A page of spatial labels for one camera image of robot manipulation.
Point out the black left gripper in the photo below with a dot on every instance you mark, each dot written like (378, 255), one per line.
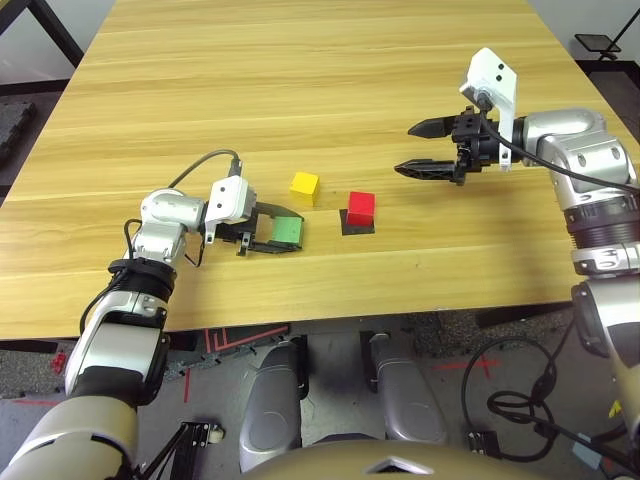
(235, 231)

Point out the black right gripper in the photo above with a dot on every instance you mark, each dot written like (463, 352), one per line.
(475, 142)

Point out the green wooden block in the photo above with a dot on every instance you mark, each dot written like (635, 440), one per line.
(286, 231)

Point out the yellow wooden block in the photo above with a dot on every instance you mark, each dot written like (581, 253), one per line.
(305, 186)

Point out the red wooden block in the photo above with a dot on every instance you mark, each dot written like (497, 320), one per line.
(361, 207)

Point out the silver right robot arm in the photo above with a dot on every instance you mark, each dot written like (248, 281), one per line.
(590, 150)

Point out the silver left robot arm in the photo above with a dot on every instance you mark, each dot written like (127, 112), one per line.
(160, 210)

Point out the black square tape marker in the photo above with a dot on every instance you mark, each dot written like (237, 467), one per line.
(357, 230)

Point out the black mat with red lines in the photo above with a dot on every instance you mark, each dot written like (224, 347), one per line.
(245, 337)

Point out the grey robot left leg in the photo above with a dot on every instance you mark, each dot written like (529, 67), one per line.
(270, 400)

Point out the grey robot leg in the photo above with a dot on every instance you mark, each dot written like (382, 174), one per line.
(405, 395)
(270, 400)

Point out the red tape strip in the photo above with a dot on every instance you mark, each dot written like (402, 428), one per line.
(187, 385)

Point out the black stand with plate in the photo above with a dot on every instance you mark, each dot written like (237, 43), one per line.
(597, 41)

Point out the grey robot right leg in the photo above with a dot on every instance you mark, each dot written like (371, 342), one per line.
(405, 395)

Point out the black floor box with screws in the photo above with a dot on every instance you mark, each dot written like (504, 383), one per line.
(197, 434)

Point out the red tape cross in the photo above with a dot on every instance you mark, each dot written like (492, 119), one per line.
(482, 364)

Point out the olive robot torso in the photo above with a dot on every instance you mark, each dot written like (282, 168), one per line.
(325, 465)

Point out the small red floor object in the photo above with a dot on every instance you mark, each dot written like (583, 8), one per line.
(59, 362)

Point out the black foam floor tile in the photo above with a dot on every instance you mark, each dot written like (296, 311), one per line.
(15, 125)

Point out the small grey blue box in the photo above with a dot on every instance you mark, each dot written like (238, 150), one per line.
(586, 454)

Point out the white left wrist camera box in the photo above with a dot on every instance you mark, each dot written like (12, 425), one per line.
(227, 200)

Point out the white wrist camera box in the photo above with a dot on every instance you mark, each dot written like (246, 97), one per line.
(492, 75)
(227, 200)

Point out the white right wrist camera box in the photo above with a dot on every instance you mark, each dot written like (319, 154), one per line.
(492, 75)

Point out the black metal frame bar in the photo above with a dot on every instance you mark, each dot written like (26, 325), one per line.
(60, 35)

